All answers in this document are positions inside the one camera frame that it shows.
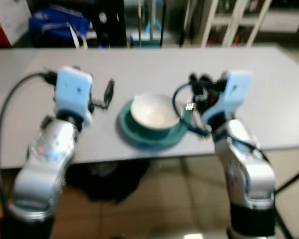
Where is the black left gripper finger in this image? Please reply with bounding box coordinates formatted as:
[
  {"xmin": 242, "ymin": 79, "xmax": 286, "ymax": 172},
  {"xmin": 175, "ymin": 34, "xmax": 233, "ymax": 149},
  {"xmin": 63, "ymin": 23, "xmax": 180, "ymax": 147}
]
[{"xmin": 103, "ymin": 78, "xmax": 116, "ymax": 110}]

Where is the white ceramic bowl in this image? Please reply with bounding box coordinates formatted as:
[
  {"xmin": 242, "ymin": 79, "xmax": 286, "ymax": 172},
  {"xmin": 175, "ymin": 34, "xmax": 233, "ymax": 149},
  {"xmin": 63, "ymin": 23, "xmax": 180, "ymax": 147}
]
[{"xmin": 130, "ymin": 93, "xmax": 185, "ymax": 131}]

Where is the green round plate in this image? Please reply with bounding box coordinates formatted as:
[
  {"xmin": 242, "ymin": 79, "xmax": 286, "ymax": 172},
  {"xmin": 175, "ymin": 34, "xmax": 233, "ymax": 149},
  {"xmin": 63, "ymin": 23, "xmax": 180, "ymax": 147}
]
[{"xmin": 118, "ymin": 100, "xmax": 191, "ymax": 149}]

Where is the black upright case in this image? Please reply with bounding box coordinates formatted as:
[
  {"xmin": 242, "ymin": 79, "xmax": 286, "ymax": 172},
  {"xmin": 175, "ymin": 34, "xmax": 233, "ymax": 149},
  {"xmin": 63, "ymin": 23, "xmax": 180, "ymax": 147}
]
[{"xmin": 87, "ymin": 0, "xmax": 128, "ymax": 48}]

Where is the blue fabric bag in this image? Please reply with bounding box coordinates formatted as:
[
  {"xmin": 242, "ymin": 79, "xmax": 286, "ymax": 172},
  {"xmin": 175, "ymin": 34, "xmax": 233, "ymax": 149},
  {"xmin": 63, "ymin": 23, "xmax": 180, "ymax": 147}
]
[{"xmin": 28, "ymin": 5, "xmax": 93, "ymax": 49}]

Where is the black table leg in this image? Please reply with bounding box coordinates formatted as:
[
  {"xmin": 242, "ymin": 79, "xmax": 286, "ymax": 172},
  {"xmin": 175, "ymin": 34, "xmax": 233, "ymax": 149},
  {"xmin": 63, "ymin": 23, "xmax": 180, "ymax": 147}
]
[{"xmin": 273, "ymin": 167, "xmax": 299, "ymax": 196}]

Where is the red and white cardboard box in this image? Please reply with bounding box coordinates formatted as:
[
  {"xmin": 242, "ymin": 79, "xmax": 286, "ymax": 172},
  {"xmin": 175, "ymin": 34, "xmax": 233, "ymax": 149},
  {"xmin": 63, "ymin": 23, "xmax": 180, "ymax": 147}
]
[{"xmin": 0, "ymin": 0, "xmax": 33, "ymax": 49}]

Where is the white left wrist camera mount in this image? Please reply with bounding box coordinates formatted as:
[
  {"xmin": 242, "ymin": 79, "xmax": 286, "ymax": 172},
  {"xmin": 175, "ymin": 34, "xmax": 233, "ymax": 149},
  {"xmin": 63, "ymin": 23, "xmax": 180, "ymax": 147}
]
[{"xmin": 54, "ymin": 66, "xmax": 94, "ymax": 126}]

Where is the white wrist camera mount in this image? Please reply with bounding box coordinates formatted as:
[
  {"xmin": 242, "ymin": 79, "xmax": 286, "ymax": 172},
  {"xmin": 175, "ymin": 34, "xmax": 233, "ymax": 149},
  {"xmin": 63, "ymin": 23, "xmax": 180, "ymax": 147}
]
[
  {"xmin": 54, "ymin": 66, "xmax": 94, "ymax": 126},
  {"xmin": 202, "ymin": 70, "xmax": 254, "ymax": 128}
]

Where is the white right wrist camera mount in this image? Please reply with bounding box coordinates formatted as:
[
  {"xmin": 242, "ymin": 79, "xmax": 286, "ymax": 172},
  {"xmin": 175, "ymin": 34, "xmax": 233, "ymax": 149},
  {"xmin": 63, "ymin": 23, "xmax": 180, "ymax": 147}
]
[{"xmin": 202, "ymin": 70, "xmax": 254, "ymax": 128}]

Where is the dark right arm cable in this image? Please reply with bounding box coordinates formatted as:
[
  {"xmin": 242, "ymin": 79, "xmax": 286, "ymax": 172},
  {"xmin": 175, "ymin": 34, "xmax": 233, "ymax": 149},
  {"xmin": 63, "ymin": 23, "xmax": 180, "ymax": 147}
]
[{"xmin": 171, "ymin": 82, "xmax": 213, "ymax": 138}]

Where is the white shelf frame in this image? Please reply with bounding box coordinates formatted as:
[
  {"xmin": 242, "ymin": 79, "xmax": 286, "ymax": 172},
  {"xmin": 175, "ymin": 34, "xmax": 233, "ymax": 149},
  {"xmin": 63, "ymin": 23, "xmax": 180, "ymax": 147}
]
[{"xmin": 199, "ymin": 0, "xmax": 299, "ymax": 48}]

